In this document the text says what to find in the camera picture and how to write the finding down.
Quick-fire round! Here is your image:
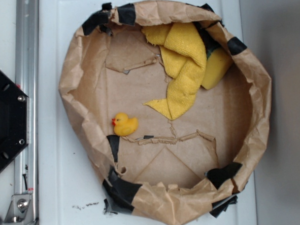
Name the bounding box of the yellow microfiber cloth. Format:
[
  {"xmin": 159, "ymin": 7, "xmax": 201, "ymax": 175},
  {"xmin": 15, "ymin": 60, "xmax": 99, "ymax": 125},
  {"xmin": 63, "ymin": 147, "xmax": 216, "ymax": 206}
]
[{"xmin": 141, "ymin": 23, "xmax": 207, "ymax": 120}]

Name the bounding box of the yellow green sponge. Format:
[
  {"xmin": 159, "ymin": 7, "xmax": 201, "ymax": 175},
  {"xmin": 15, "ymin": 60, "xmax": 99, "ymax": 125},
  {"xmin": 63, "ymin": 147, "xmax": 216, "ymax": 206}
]
[{"xmin": 201, "ymin": 47, "xmax": 233, "ymax": 90}]

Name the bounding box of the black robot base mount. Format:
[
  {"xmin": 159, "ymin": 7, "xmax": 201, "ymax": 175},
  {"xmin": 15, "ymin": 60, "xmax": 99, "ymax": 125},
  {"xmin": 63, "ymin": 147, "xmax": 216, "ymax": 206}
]
[{"xmin": 0, "ymin": 70, "xmax": 28, "ymax": 173}]

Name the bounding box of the brown paper bag bin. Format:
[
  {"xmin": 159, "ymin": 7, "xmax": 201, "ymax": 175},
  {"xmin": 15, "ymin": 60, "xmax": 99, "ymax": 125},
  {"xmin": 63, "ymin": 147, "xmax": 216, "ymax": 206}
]
[{"xmin": 59, "ymin": 0, "xmax": 272, "ymax": 225}]

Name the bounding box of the yellow rubber duck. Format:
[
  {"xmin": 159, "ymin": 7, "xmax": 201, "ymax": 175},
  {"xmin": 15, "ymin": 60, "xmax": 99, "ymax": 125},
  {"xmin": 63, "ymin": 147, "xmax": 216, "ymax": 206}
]
[{"xmin": 112, "ymin": 112, "xmax": 139, "ymax": 136}]

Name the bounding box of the metal corner bracket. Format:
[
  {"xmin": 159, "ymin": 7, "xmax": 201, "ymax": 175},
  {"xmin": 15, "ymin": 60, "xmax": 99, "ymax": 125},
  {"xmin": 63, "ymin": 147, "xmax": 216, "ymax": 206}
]
[{"xmin": 3, "ymin": 193, "xmax": 34, "ymax": 225}]

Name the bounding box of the aluminium extrusion rail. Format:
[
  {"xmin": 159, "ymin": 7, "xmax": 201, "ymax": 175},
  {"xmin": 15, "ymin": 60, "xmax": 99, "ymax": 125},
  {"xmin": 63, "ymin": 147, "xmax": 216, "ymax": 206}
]
[{"xmin": 14, "ymin": 0, "xmax": 39, "ymax": 225}]

